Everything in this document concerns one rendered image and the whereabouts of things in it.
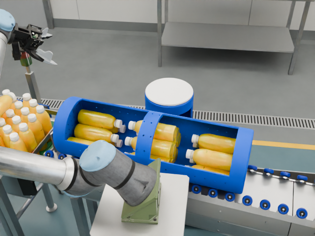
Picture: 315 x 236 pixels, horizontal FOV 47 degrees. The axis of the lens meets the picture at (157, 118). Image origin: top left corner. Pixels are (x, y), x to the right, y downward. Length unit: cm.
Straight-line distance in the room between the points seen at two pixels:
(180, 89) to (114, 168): 104
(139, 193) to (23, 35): 72
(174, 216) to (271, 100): 276
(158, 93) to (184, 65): 232
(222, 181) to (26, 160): 78
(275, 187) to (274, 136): 173
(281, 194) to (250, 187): 14
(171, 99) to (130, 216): 91
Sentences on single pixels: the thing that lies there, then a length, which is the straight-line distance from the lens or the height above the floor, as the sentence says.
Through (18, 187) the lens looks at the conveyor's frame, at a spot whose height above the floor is 81.
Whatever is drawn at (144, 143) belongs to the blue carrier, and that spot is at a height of 118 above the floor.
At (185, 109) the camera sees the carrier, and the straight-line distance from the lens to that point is 205.
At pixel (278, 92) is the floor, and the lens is 408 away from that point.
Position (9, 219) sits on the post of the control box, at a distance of 213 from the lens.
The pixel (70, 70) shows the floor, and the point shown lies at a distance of 443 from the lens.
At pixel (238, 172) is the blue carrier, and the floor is 115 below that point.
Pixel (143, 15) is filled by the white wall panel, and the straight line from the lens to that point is 506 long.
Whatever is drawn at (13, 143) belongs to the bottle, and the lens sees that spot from 183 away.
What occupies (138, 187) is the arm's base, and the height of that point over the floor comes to 130.
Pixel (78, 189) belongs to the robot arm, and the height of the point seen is 127.
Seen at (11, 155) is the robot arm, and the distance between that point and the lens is 118.
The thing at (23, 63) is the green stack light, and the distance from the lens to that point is 224.
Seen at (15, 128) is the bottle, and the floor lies 107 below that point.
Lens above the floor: 223
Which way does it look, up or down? 39 degrees down
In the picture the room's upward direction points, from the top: 1 degrees counter-clockwise
